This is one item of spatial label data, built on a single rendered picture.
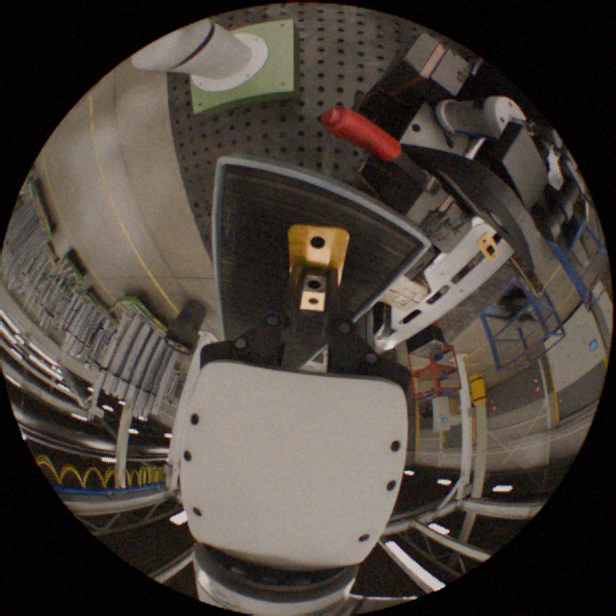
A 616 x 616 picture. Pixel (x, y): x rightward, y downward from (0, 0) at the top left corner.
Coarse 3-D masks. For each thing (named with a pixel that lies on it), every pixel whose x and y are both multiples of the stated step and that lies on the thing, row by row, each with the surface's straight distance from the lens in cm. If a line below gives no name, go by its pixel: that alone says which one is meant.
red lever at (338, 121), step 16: (336, 112) 11; (352, 112) 11; (336, 128) 11; (352, 128) 11; (368, 128) 12; (368, 144) 12; (384, 144) 13; (384, 160) 14; (400, 160) 15; (416, 176) 18; (432, 176) 19; (432, 192) 20
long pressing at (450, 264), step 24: (552, 168) 55; (504, 240) 46; (432, 264) 38; (456, 264) 41; (480, 264) 45; (432, 288) 43; (456, 288) 47; (408, 312) 48; (432, 312) 51; (408, 336) 59
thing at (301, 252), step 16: (304, 224) 11; (288, 240) 12; (304, 240) 12; (336, 240) 12; (304, 256) 12; (320, 256) 12; (336, 256) 12; (304, 272) 13; (320, 272) 13; (304, 288) 13; (320, 288) 13; (304, 304) 16; (320, 304) 16
